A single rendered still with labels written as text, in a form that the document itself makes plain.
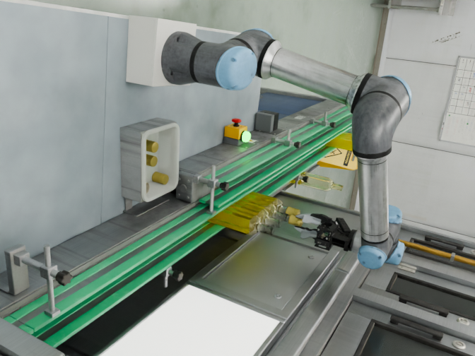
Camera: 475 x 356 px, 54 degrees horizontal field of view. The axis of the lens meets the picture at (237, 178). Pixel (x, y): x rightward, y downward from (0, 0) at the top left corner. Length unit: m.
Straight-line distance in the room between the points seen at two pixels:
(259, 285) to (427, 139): 6.09
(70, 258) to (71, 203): 0.16
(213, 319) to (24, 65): 0.80
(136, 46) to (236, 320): 0.81
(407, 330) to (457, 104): 5.92
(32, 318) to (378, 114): 0.91
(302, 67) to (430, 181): 6.32
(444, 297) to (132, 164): 1.11
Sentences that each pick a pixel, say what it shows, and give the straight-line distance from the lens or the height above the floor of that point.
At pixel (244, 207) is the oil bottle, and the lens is 1.65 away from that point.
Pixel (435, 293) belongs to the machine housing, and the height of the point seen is 1.66.
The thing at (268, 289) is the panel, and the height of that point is 1.21.
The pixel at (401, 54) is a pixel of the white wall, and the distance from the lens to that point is 7.32.
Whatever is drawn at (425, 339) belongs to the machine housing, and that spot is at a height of 1.67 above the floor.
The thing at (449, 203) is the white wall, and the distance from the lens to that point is 7.64.
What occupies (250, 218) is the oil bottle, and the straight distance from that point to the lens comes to 1.57.
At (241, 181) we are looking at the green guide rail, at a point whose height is 0.91.
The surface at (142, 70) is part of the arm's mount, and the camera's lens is 1.37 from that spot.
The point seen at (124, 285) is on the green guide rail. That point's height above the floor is 0.93.
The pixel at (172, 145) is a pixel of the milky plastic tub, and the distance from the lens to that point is 1.51.
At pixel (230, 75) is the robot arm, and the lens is 1.26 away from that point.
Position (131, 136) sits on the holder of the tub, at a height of 0.79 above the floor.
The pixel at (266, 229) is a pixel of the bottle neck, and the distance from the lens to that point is 1.56.
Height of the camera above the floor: 1.68
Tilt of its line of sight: 26 degrees down
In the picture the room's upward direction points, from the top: 105 degrees clockwise
